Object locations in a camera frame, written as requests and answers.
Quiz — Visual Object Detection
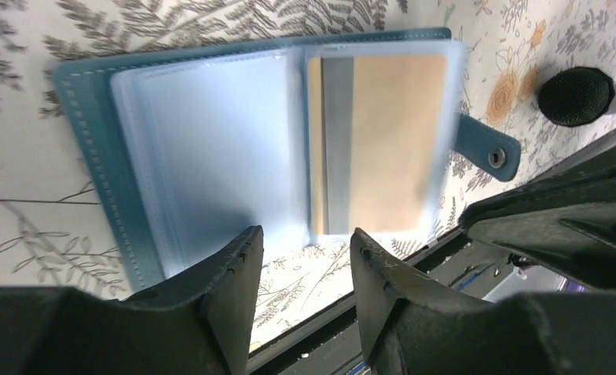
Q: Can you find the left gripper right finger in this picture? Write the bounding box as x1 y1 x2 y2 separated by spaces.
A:
350 229 616 374

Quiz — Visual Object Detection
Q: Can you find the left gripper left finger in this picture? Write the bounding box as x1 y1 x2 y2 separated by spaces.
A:
0 226 263 374

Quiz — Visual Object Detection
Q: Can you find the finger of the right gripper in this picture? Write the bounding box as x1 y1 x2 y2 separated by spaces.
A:
459 145 616 230
465 189 616 290

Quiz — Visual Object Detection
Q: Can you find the blue card holder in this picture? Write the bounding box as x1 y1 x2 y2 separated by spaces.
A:
53 27 521 291

